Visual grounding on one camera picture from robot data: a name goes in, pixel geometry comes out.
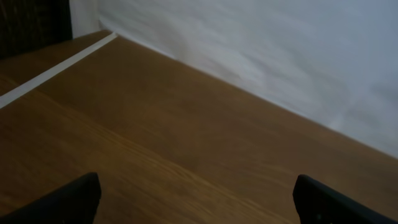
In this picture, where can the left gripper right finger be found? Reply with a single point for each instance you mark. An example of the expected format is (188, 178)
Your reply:
(323, 205)

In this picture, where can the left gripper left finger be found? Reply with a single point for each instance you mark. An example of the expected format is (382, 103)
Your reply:
(65, 205)

